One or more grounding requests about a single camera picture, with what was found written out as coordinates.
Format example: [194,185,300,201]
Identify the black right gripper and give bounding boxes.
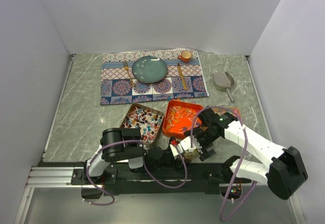
[184,126,220,162]

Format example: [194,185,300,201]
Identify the gold tin of star candies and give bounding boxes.
[213,107,242,121]

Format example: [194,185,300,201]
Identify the orange tray of candies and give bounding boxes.
[162,100,203,139]

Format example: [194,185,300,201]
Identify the gold round jar lid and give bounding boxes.
[183,150,200,161]

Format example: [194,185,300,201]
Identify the brown tin of lollipops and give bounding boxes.
[120,103,165,149]

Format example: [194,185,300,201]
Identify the silver metal scoop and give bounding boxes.
[212,72,234,103]

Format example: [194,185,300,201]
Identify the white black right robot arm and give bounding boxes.
[184,107,308,200]

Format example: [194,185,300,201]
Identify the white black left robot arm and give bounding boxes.
[83,128,188,184]

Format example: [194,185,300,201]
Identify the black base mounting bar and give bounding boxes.
[70,162,252,201]

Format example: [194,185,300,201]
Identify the gold knife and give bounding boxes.
[177,63,187,90]

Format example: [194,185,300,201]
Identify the patterned cloth placemat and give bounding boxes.
[101,48,209,105]

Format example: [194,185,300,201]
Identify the orange coffee cup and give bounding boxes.
[177,51,192,63]

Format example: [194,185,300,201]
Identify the teal ceramic plate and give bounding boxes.
[132,56,168,84]

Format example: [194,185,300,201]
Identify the gold fork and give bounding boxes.
[123,61,135,88]

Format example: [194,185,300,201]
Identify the aluminium frame rail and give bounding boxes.
[25,167,94,188]

